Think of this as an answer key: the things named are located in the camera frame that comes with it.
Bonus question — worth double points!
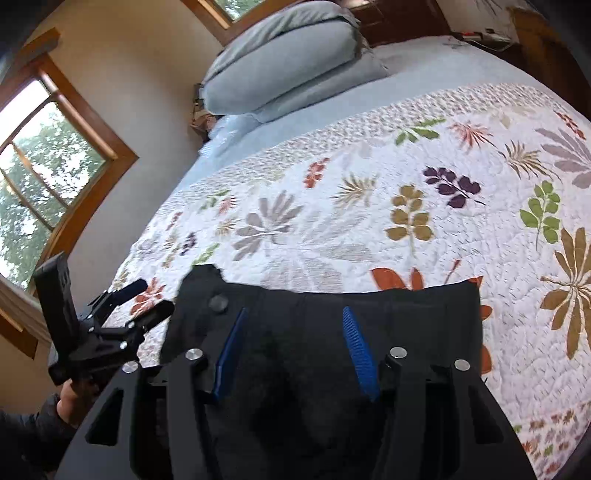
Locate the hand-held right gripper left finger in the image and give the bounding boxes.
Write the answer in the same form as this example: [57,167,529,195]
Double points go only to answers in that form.
[55,307,250,480]

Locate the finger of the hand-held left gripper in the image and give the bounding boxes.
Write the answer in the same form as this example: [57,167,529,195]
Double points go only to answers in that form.
[89,278,149,320]
[124,299,176,334]

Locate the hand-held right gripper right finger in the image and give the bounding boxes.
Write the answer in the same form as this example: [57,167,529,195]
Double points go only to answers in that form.
[342,305,539,480]

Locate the black quilted pants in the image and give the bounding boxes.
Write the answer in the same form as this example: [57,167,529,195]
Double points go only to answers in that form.
[159,264,483,480]

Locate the person's left forearm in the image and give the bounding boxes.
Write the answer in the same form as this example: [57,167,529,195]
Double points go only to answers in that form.
[0,397,77,480]

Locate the person's left hand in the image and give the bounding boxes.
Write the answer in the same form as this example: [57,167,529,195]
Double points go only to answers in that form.
[55,381,93,428]

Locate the white floral quilt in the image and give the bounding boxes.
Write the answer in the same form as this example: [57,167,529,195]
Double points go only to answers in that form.
[108,82,591,480]

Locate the wide wooden window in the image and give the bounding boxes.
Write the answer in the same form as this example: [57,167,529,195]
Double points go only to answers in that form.
[0,28,139,358]

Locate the clear plastic bag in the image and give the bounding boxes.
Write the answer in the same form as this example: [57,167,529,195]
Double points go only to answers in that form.
[201,114,250,158]

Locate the pile of clothes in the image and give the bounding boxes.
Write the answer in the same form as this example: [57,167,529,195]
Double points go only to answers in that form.
[191,83,218,139]

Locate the folded grey-blue duvet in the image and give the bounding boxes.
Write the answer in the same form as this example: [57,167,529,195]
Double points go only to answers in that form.
[202,0,391,124]

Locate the arched wooden window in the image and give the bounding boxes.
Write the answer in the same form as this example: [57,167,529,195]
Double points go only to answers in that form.
[182,0,259,44]

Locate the light blue bed sheet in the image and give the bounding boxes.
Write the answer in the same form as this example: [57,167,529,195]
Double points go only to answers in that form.
[173,34,568,195]

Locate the dark wooden nightstand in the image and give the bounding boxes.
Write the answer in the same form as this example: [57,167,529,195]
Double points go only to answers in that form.
[443,28,518,57]

